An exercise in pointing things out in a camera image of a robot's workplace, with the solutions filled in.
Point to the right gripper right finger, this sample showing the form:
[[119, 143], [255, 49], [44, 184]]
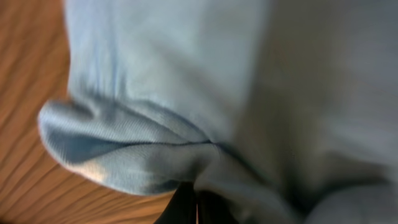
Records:
[[212, 209]]

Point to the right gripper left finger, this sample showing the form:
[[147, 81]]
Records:
[[182, 208]]

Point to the light blue t-shirt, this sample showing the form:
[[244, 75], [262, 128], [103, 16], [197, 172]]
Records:
[[285, 109]]

